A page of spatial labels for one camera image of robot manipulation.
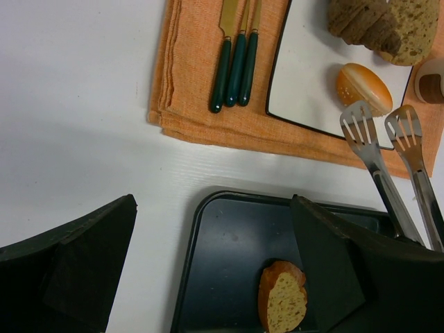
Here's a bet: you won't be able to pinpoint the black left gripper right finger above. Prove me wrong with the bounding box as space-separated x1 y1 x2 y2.
291 196 443 332

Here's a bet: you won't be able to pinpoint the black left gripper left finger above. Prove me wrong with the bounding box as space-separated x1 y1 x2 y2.
1 194 137 332

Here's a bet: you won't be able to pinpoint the stainless steel tongs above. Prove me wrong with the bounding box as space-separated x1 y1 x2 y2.
340 101 443 253

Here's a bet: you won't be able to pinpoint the glossy orange bun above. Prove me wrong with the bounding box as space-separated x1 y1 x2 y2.
336 63 393 117

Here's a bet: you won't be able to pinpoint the brown chocolate croissant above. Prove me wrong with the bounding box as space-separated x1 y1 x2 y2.
327 0 401 56

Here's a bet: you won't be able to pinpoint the seeded bread slice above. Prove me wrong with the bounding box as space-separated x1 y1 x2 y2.
257 260 307 332
379 0 441 66

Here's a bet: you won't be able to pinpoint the black baking tray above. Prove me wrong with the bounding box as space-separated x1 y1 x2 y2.
169 189 403 333

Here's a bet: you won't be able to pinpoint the white square plate black rim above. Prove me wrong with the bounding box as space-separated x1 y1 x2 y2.
266 0 412 139

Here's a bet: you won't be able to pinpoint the silver metal cup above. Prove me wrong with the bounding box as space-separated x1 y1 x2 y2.
414 58 444 104

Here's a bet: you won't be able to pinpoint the orange woven placemat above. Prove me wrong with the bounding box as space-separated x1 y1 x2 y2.
147 0 444 180

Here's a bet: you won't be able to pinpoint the green handled gold spoon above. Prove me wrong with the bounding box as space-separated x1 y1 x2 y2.
225 0 250 108

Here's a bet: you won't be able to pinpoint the green handled gold fork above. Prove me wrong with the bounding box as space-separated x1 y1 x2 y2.
238 0 262 106

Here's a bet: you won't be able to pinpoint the green handled gold knife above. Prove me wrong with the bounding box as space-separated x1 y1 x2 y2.
210 0 239 114

